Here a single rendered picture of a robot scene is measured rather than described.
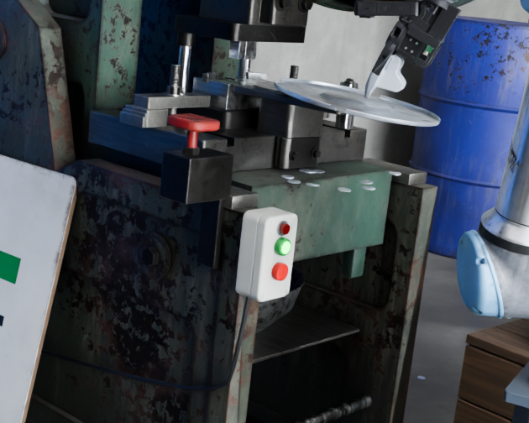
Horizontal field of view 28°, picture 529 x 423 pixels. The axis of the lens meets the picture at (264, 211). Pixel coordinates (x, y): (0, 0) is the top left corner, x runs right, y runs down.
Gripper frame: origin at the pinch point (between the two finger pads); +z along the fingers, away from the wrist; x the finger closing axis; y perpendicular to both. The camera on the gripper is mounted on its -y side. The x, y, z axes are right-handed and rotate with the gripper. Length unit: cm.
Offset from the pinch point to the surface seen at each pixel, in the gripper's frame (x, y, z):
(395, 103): 6.7, 5.1, 0.7
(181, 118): -36.6, -17.6, 11.6
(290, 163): -5.7, -4.5, 17.1
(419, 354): 94, 39, 72
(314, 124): -0.7, -4.8, 10.1
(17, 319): -16, -33, 67
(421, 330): 115, 37, 73
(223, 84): -2.7, -22.4, 11.9
